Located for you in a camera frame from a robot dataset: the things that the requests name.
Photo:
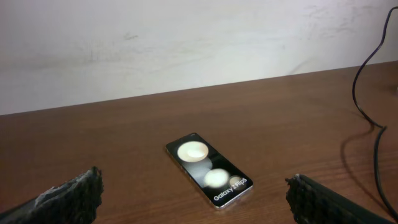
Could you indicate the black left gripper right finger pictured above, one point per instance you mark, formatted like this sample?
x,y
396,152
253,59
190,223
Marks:
x,y
313,203

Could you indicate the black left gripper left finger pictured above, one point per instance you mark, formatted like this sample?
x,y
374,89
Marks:
x,y
75,201

